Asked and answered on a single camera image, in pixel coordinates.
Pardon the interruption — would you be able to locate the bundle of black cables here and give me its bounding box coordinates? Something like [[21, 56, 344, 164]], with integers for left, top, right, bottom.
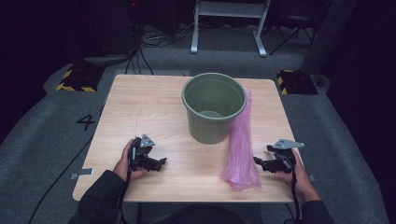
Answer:
[[123, 0, 200, 77]]

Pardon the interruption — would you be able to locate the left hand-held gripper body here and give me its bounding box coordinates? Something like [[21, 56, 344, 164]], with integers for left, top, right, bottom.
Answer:
[[130, 133, 157, 172]]

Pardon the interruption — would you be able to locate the green plastic bin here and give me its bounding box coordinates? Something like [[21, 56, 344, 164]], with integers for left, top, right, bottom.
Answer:
[[181, 72, 248, 146]]

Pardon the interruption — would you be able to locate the left hand-held gripper cable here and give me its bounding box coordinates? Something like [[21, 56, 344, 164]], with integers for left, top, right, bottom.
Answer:
[[117, 146, 138, 224]]

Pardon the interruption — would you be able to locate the person's left hand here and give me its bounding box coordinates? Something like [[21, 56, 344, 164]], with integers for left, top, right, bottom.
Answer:
[[112, 138, 148, 182]]

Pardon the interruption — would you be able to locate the pink plastic bag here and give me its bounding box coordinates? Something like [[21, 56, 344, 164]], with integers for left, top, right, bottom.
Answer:
[[219, 88, 262, 191]]

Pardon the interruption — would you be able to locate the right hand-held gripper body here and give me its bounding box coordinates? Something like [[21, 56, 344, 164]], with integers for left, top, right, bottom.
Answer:
[[265, 138, 305, 175]]

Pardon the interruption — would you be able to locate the hand-held gripper cable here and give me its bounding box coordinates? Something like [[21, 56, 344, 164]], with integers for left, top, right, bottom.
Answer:
[[117, 146, 138, 224], [281, 153, 303, 222]]

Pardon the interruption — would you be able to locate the grey tape strip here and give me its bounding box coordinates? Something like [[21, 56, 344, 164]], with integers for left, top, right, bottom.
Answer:
[[70, 168, 95, 181]]

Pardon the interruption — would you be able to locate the right hand-held gripper cable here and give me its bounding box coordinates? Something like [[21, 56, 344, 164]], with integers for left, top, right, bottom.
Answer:
[[281, 153, 303, 222]]

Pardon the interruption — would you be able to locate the grey curtain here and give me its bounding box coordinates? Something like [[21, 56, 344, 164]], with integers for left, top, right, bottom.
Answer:
[[299, 0, 360, 76]]

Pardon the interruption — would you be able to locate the black yellow striped base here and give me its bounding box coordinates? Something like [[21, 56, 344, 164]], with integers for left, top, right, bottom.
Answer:
[[55, 64, 106, 93], [276, 69, 319, 96]]

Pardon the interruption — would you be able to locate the white metal stand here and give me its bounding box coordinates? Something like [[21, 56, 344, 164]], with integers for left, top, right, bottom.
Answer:
[[190, 0, 272, 58]]

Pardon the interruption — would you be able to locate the black floor cable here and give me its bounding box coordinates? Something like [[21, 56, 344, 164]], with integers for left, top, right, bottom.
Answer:
[[27, 104, 106, 224]]

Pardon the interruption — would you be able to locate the person's right hand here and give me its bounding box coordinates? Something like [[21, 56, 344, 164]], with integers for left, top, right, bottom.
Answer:
[[274, 148, 321, 203]]

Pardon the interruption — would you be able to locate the black folding stand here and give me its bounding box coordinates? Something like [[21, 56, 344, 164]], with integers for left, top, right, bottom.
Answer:
[[268, 12, 317, 57]]

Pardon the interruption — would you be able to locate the person's lap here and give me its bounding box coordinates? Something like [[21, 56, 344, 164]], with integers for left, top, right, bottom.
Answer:
[[153, 203, 248, 224]]

